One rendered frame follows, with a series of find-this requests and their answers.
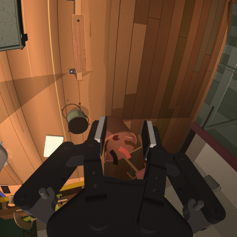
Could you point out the grey-green speckled tray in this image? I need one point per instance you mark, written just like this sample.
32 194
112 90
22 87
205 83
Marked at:
9 22

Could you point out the grey cylinder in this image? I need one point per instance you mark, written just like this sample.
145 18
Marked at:
2 157

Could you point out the tan wooden strip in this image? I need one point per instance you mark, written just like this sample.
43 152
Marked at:
79 76

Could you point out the maroon block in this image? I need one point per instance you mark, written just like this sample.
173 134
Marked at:
140 175

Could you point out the brown leather offcut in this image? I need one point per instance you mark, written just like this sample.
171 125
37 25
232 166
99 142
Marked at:
22 223

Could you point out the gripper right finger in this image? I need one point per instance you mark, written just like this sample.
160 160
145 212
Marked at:
194 181

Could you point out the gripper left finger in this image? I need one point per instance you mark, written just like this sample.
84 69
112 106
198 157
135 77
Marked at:
55 166

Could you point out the thread spool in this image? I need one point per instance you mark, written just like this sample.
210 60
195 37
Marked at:
11 200

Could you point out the brown scrap bin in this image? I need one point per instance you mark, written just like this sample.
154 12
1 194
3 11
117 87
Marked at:
115 127

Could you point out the white card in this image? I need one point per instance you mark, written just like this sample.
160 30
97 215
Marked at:
53 146

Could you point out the grey pouch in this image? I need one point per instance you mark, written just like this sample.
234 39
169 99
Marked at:
211 182

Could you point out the wooden stick frame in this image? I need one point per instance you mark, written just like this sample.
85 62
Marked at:
132 165

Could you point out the small dark card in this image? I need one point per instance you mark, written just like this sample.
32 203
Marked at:
5 189

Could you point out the small dark bracket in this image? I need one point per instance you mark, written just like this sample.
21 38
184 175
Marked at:
72 71

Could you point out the grey-green shelf unit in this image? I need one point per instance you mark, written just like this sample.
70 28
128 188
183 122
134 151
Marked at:
222 83

